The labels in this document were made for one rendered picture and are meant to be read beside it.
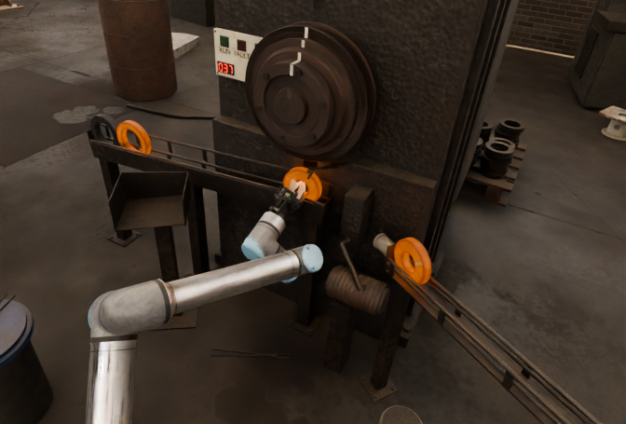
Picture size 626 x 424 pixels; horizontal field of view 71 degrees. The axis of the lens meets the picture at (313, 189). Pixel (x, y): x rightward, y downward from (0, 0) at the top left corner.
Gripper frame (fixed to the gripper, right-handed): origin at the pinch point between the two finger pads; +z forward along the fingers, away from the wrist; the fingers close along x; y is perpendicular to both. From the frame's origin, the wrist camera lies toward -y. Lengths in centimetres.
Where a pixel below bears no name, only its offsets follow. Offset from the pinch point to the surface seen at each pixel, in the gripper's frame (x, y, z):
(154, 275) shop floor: 75, -66, -38
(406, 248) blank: -47.2, 5.1, -14.2
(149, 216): 50, -4, -36
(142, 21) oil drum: 236, -50, 142
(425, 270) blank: -55, 5, -20
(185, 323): 40, -61, -53
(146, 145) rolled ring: 81, -6, -4
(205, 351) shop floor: 23, -59, -59
